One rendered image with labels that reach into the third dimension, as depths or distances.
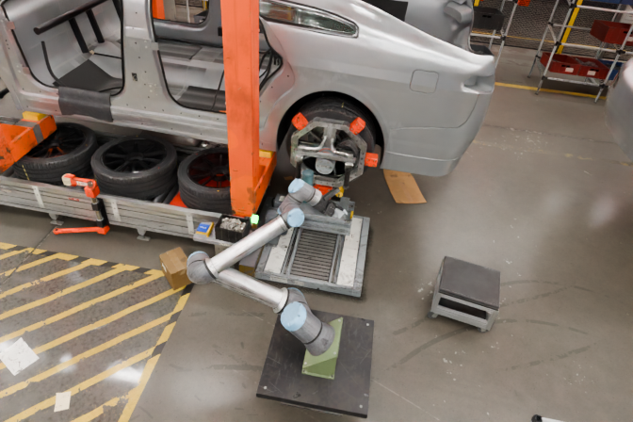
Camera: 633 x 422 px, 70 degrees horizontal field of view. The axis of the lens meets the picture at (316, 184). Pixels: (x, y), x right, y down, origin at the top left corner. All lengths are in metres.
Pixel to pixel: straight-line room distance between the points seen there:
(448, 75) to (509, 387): 2.01
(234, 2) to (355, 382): 2.13
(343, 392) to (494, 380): 1.09
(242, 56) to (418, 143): 1.40
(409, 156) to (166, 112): 1.85
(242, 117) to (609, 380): 2.90
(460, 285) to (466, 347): 0.42
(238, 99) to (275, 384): 1.61
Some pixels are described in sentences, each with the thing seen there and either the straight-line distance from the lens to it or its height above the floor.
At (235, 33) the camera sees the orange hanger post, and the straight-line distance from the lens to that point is 2.59.
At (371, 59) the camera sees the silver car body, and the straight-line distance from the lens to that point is 3.04.
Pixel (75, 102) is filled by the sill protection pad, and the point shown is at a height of 0.91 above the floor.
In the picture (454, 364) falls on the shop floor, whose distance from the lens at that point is 3.33.
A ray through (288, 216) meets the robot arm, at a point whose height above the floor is 1.15.
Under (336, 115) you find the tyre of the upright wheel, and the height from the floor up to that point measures 1.14.
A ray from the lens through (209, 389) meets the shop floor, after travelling 3.06.
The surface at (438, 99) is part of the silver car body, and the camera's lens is 3.15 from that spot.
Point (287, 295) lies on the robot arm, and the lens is 2.65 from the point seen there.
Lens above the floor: 2.67
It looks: 37 degrees down
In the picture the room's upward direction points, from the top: 5 degrees clockwise
